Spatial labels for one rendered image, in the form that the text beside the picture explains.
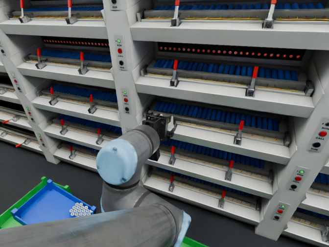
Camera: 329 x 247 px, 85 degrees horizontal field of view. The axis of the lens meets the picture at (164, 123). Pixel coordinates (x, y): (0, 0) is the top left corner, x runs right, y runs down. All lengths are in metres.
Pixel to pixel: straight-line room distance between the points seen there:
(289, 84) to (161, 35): 0.44
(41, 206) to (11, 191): 0.35
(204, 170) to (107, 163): 0.57
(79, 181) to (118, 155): 0.96
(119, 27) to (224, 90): 0.43
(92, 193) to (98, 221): 1.02
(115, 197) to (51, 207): 0.74
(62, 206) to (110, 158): 0.80
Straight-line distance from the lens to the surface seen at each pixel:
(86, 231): 0.19
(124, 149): 0.39
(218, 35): 0.62
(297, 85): 0.73
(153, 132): 0.49
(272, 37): 0.62
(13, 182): 1.55
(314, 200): 0.96
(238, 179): 0.89
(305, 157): 0.78
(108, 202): 0.49
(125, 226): 0.24
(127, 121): 0.85
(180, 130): 0.78
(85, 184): 1.30
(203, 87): 0.68
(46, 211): 1.17
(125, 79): 0.76
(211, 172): 0.89
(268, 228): 1.08
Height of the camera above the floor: 0.92
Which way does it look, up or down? 31 degrees down
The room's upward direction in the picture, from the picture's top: straight up
